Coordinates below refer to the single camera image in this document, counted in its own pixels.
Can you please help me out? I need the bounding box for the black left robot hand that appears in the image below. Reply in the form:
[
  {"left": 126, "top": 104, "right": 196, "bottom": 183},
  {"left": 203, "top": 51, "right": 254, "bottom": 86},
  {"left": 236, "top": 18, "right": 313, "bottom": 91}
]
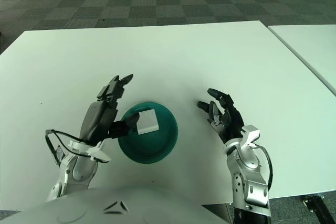
[{"left": 78, "top": 73, "right": 140, "bottom": 146}]

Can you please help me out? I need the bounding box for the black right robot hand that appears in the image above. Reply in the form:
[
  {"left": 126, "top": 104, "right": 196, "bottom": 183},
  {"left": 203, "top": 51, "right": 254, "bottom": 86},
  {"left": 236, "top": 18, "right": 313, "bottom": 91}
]
[{"left": 197, "top": 88, "right": 245, "bottom": 144}]

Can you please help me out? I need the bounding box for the white charger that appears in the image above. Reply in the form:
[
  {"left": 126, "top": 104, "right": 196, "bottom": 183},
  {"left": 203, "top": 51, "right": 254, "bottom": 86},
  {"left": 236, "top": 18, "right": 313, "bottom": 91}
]
[{"left": 136, "top": 108, "right": 160, "bottom": 135}]

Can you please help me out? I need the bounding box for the green plate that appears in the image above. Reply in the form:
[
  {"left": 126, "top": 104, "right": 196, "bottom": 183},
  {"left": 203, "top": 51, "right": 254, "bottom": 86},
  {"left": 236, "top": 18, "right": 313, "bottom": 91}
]
[{"left": 117, "top": 100, "right": 179, "bottom": 164}]

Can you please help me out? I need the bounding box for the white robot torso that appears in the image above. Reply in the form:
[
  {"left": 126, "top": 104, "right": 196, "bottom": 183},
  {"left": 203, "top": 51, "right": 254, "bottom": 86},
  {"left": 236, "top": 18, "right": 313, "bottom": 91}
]
[{"left": 0, "top": 184, "right": 232, "bottom": 224}]

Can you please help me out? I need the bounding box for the black table leg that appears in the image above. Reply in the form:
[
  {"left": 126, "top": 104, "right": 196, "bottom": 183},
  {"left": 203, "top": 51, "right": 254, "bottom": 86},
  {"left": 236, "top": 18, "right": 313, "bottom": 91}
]
[{"left": 301, "top": 196, "right": 328, "bottom": 221}]

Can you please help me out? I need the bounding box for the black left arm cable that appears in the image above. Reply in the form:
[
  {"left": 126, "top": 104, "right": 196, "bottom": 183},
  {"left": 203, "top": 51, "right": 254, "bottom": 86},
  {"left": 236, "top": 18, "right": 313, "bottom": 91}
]
[{"left": 45, "top": 129, "right": 92, "bottom": 167}]

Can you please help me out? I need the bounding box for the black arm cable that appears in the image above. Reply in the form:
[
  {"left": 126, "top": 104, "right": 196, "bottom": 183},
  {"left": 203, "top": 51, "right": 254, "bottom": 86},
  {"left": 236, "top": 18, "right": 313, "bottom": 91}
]
[
  {"left": 253, "top": 144, "right": 274, "bottom": 190},
  {"left": 45, "top": 129, "right": 92, "bottom": 167}
]

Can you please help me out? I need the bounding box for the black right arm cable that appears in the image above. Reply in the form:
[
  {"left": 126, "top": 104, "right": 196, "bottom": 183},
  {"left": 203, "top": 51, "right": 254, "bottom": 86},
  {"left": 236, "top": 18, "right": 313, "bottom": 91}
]
[{"left": 253, "top": 144, "right": 274, "bottom": 190}]

